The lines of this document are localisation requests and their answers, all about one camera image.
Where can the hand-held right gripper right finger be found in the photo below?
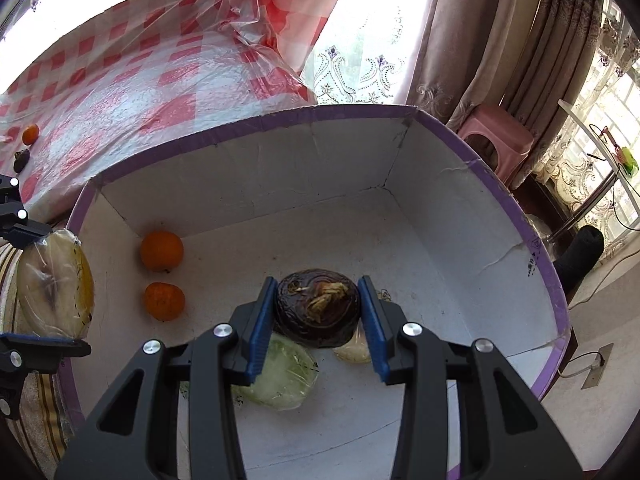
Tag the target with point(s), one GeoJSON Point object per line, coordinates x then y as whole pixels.
{"type": "Point", "coordinates": [375, 335]}

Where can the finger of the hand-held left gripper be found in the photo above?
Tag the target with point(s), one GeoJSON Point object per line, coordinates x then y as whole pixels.
{"type": "Point", "coordinates": [45, 347]}
{"type": "Point", "coordinates": [27, 235]}

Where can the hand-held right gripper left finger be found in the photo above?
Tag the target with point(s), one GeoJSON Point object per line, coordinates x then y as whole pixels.
{"type": "Point", "coordinates": [260, 340]}

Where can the green half fruit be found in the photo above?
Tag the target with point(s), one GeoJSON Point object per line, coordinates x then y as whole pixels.
{"type": "Point", "coordinates": [285, 380]}

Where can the yellow half fruit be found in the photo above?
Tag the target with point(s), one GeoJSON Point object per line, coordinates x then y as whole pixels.
{"type": "Point", "coordinates": [55, 285]}

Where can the dark purple fruit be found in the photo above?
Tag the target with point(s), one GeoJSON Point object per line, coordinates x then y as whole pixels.
{"type": "Point", "coordinates": [317, 305]}

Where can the purple cardboard box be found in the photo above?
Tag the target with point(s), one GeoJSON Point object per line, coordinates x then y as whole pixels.
{"type": "Point", "coordinates": [300, 210]}

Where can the pale wrapped half fruit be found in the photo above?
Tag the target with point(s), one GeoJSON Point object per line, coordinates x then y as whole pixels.
{"type": "Point", "coordinates": [352, 352]}

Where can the small dark fruit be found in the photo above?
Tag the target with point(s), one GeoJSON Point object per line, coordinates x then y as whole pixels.
{"type": "Point", "coordinates": [21, 161]}

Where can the orange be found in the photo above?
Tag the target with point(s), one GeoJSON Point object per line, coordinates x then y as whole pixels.
{"type": "Point", "coordinates": [30, 134]}
{"type": "Point", "coordinates": [161, 251]}
{"type": "Point", "coordinates": [164, 301]}

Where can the red checkered plastic tablecloth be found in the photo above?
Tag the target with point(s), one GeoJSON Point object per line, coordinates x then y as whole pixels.
{"type": "Point", "coordinates": [150, 85]}

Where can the black cylinder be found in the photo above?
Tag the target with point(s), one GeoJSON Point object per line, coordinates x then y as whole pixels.
{"type": "Point", "coordinates": [577, 255]}

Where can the floor socket plate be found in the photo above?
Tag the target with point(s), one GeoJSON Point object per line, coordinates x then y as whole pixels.
{"type": "Point", "coordinates": [597, 366]}

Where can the pink plastic stool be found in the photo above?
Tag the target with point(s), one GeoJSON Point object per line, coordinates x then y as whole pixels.
{"type": "Point", "coordinates": [495, 135]}

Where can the round glass table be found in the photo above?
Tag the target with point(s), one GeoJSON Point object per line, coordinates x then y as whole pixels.
{"type": "Point", "coordinates": [585, 130]}

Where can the green packet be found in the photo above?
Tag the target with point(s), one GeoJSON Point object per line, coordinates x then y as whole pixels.
{"type": "Point", "coordinates": [628, 162]}

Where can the brown patterned curtain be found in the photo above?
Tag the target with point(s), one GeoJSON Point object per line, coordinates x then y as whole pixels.
{"type": "Point", "coordinates": [500, 35]}

